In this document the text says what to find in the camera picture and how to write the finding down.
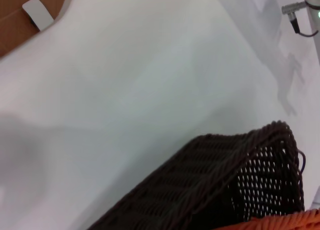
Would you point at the orange woven basket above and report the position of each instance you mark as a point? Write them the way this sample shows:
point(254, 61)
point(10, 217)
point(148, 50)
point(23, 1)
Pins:
point(287, 222)

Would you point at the dark brown woven basket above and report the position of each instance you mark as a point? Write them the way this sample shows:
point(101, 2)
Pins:
point(200, 185)

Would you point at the white rounded plastic bracket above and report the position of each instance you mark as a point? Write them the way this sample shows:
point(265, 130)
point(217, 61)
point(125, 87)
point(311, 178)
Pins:
point(37, 13)

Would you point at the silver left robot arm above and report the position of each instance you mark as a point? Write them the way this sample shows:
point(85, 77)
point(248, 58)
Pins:
point(313, 5)

